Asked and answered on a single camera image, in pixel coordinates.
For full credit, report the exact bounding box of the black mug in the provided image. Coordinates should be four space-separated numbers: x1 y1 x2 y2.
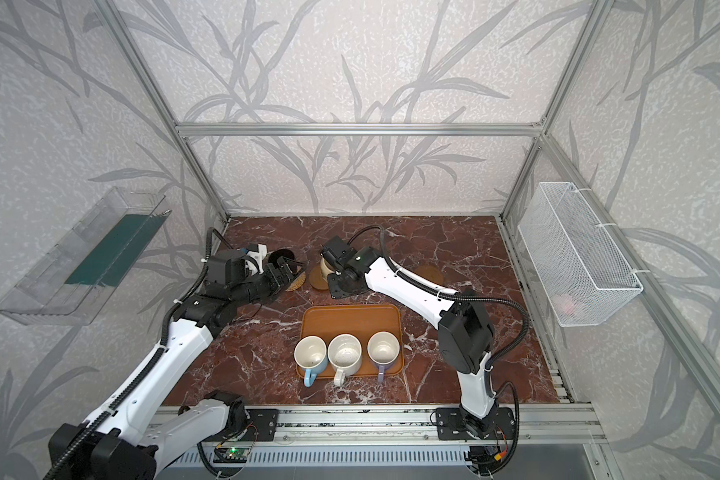
268 248 305 279

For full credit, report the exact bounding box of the woven rattan round coaster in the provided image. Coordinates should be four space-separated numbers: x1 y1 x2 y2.
286 271 307 292

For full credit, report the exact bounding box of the cream yellow mug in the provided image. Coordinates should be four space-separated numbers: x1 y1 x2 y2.
320 258 335 280

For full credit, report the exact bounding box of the brown wooden round coaster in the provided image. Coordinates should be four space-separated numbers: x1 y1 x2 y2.
308 264 329 291

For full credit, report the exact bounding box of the amber brown round coaster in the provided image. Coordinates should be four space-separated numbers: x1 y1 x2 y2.
414 265 445 285

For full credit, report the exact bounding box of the white mug blue handle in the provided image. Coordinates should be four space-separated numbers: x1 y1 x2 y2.
294 336 328 387

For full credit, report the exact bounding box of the white mug cream handle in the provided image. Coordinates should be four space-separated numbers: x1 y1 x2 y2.
328 334 362 387

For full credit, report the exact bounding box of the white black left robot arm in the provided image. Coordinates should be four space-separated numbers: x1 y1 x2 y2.
45 246 304 479

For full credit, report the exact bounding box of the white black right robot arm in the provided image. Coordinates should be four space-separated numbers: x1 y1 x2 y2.
321 236 495 419

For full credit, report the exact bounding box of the orange brown serving tray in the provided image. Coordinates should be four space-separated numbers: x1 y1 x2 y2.
300 304 403 378

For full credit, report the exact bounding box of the green circuit board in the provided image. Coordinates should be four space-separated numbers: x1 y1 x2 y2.
213 444 252 465

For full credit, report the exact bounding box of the pink object in basket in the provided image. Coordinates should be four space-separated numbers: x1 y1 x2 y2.
552 293 580 317

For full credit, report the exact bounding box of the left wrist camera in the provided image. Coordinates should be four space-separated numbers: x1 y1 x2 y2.
206 244 267 287

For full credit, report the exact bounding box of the white mug purple handle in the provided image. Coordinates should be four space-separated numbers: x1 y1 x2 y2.
367 331 400 384

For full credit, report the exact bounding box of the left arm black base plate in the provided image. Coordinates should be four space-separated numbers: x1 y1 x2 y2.
239 408 280 443

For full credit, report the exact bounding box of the aluminium frame back crossbar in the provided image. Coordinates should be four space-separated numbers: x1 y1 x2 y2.
176 122 541 137

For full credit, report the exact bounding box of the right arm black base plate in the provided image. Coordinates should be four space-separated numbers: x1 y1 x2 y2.
434 405 518 441

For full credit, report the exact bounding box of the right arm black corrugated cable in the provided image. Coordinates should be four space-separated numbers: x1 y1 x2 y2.
346 224 530 475

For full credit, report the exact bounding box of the clear plastic wall bin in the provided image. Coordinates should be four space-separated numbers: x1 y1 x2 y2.
0 187 171 326

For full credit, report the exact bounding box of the white wire mesh basket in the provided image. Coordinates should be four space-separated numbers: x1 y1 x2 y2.
518 182 644 327

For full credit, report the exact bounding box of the aluminium front rail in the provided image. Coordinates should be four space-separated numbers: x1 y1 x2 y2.
98 403 607 448

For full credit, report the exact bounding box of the aluminium frame corner post left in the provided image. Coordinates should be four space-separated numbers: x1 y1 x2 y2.
94 0 230 222

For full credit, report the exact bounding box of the aluminium frame corner post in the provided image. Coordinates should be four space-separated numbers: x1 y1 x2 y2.
94 0 230 222
499 0 615 224

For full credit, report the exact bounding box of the aluminium frame corner post right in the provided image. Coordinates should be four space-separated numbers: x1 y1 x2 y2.
499 0 615 224

